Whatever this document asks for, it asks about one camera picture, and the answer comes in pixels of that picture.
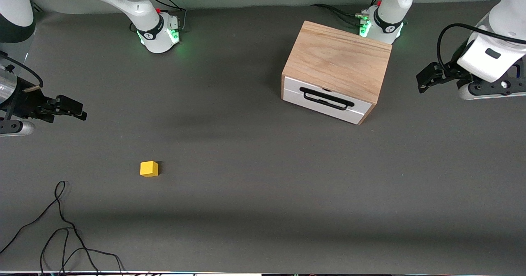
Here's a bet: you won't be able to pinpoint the white-fronted drawer with black handle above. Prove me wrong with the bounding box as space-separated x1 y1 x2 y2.
283 76 373 115

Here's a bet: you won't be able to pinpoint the thin black loose cable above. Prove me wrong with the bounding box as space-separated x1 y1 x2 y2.
0 180 126 276

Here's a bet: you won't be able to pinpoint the yellow cube block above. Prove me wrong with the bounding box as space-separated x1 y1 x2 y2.
140 161 159 178

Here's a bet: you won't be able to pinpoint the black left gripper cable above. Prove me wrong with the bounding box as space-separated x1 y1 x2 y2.
436 23 526 70

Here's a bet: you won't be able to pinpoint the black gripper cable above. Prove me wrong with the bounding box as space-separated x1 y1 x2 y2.
436 23 526 70
0 51 44 89

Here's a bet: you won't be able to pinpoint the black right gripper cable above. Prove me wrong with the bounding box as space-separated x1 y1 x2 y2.
0 51 44 89

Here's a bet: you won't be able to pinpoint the black left arm base cables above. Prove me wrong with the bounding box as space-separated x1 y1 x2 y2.
310 0 385 27

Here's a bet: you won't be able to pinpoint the wooden drawer cabinet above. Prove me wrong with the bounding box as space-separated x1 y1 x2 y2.
281 20 393 125

